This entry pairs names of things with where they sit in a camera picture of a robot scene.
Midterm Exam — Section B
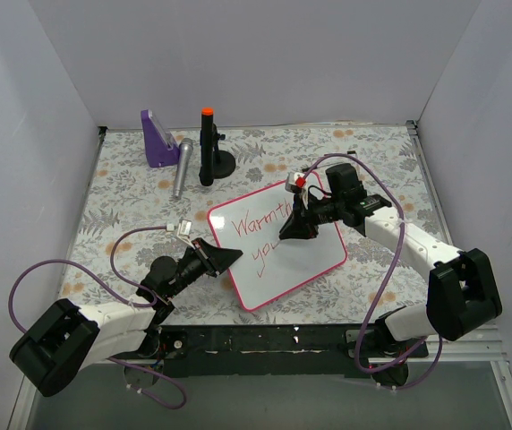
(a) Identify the pink framed whiteboard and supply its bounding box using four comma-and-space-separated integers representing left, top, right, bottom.
207, 181, 347, 312

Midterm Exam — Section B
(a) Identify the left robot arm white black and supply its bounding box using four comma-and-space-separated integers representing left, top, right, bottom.
9, 237, 243, 397

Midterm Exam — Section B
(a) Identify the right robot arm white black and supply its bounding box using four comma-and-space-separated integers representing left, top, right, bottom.
279, 163, 502, 357

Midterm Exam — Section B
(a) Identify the floral table mat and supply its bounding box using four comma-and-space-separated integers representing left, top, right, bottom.
60, 125, 449, 325

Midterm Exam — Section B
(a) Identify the black flashlight orange tip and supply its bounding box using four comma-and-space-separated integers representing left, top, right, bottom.
199, 107, 214, 186

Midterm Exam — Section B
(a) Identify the black round stand base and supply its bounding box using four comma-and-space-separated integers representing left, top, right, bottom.
212, 127, 236, 179

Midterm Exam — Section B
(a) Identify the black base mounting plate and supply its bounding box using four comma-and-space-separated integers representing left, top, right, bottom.
108, 324, 430, 380

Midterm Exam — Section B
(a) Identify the purple wedge stand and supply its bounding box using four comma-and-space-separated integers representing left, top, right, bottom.
141, 109, 180, 168

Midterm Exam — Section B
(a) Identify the silver microphone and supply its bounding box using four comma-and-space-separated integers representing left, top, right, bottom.
173, 138, 194, 199

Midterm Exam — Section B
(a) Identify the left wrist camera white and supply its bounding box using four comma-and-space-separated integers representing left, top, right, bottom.
166, 219, 193, 247

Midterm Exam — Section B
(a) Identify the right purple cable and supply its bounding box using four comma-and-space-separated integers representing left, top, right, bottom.
303, 153, 444, 391

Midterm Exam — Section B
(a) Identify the aluminium frame rail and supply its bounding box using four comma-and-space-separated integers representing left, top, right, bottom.
367, 326, 506, 364

